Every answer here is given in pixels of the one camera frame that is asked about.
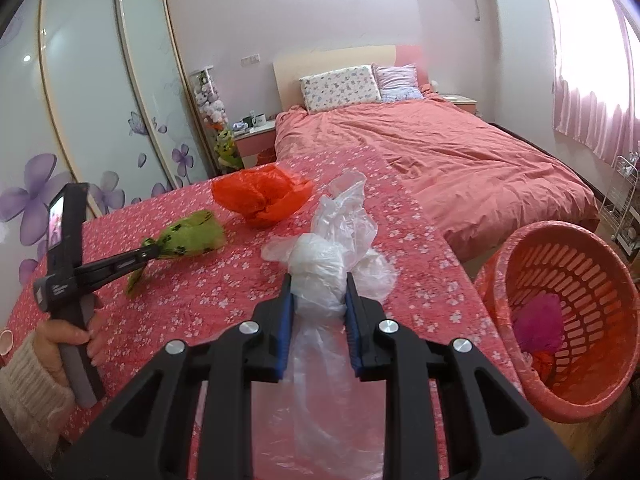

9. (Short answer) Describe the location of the clear white plastic bag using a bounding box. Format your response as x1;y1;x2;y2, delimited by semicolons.
253;170;397;479

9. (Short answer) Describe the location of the green paw print bag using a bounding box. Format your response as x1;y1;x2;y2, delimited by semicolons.
124;208;228;298

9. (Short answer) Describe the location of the magenta plastic bag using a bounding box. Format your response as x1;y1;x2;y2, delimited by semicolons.
512;292;564;353

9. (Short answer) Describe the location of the orange plastic bag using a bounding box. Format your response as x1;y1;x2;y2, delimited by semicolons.
212;164;314;229

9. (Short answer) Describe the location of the cream knit sleeve forearm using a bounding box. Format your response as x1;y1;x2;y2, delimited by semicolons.
1;321;87;468

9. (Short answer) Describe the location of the left hand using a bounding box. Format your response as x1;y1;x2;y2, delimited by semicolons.
29;316;109;388

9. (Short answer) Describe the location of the red floral bed sheet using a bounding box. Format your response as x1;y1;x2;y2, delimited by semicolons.
8;152;526;480

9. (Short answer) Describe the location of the sliding wardrobe with flowers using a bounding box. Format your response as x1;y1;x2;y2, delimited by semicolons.
1;0;213;311

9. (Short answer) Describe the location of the orange plastic laundry basket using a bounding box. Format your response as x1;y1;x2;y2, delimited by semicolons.
475;221;639;422

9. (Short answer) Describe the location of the plush toy display column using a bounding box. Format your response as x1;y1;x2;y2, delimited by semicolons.
190;67;244;174

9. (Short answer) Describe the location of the pink white nightstand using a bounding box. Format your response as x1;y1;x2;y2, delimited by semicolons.
234;120;277;168

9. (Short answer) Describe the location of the small red waste bin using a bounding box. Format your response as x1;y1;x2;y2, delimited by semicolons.
256;148;277;166

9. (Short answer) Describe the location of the salmon pink duvet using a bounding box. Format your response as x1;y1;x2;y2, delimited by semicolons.
274;94;599;262

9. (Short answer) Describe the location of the beige wooden headboard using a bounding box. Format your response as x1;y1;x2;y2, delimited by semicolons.
271;44;432;122

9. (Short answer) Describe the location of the far side nightstand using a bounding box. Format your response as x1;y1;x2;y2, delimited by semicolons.
442;94;477;115

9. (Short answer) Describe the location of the white floral pillow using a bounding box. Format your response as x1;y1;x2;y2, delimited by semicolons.
299;65;382;113

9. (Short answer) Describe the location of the pink striped pillow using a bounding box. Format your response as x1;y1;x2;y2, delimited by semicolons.
372;64;424;103

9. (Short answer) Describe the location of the pink window curtain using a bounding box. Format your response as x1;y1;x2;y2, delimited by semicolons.
548;0;639;164

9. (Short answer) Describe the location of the white wire rack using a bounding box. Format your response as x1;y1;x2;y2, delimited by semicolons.
600;152;639;262

